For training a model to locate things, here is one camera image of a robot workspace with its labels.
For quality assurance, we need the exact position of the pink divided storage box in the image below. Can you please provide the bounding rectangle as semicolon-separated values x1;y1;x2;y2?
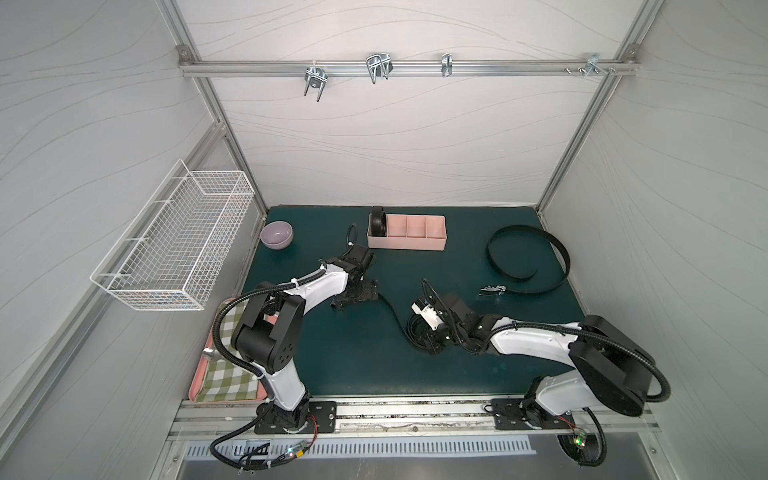
367;213;447;251

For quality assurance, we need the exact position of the long black belt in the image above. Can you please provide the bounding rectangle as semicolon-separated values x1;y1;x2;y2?
369;205;387;237

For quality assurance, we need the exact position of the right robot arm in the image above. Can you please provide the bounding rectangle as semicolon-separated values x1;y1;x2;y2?
405;281;672;429

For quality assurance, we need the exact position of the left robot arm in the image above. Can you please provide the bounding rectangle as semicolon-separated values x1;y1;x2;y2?
211;243;378;415

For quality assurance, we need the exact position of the purple bowl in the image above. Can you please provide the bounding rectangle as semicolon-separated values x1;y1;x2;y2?
259;221;294;250

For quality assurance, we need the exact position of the white vent strip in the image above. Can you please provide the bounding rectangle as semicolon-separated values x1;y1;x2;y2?
219;434;536;460

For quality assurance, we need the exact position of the pink tray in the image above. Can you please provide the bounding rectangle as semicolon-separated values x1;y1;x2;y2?
188;296;283;404

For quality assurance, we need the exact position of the green checked cloth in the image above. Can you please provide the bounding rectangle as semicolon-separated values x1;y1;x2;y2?
194;299;265;403

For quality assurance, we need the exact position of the metal hook clamp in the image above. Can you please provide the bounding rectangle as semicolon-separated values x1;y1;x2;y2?
303;64;328;102
441;53;453;78
563;53;618;78
365;52;393;84

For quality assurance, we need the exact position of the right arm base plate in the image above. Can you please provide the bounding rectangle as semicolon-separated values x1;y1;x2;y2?
483;398;575;431

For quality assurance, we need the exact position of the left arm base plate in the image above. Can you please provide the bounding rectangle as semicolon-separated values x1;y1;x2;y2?
253;400;337;435

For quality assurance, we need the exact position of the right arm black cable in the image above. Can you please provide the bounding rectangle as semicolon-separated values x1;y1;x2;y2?
556;406;608;469

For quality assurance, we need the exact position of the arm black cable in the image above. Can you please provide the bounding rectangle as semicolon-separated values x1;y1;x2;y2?
208;407;319;473
556;406;608;469

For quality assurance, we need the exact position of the white wire basket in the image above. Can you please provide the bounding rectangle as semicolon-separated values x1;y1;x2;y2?
90;159;254;311

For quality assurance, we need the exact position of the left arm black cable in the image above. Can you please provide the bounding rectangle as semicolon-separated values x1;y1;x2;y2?
208;407;319;473

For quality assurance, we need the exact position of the front aluminium frame rail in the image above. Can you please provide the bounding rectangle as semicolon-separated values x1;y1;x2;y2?
166;392;661;442

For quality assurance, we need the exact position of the horizontal aluminium rail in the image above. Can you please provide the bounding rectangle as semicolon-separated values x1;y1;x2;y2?
180;57;640;78

